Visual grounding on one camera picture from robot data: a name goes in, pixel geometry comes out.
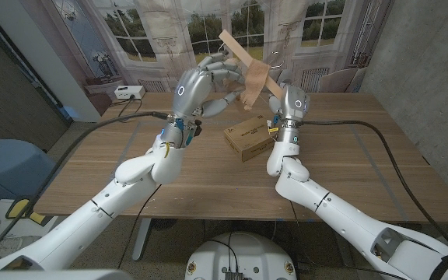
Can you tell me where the grey table leg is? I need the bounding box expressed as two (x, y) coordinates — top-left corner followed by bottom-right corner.
(132, 217), (153, 261)
(331, 248), (355, 269)

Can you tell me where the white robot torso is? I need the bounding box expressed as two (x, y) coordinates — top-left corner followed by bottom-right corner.
(184, 232), (298, 280)

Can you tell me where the tan elastic arm wrap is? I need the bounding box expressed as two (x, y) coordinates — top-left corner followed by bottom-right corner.
(223, 58), (271, 112)

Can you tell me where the brown cardboard box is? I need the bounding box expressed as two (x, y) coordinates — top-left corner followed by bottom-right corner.
(223, 114), (278, 163)

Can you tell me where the printed window backdrop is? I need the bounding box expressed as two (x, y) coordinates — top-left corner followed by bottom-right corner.
(17, 0), (396, 117)

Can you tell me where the black looped power cable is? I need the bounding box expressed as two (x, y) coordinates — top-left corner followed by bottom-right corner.
(109, 95), (143, 124)

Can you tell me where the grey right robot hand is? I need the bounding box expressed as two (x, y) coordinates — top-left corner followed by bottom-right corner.
(268, 82), (310, 122)

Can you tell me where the white power strip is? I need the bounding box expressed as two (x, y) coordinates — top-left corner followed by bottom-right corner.
(114, 85), (146, 100)

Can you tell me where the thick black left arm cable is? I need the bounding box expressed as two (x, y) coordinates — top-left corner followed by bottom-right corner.
(0, 111), (170, 269)

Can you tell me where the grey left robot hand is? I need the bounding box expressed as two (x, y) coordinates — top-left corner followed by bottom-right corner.
(171, 52), (247, 120)

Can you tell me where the yellow and black object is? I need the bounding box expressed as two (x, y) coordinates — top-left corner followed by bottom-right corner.
(5, 197), (46, 226)

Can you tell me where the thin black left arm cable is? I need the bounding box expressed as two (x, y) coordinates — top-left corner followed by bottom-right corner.
(117, 184), (163, 269)

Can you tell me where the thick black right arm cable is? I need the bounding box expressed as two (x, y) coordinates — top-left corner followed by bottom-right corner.
(297, 119), (448, 265)

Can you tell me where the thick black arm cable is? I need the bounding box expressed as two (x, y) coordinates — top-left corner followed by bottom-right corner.
(297, 119), (448, 265)
(0, 111), (170, 269)

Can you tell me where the wooden clip hanger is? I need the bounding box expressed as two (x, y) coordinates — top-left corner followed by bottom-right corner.
(219, 30), (285, 100)

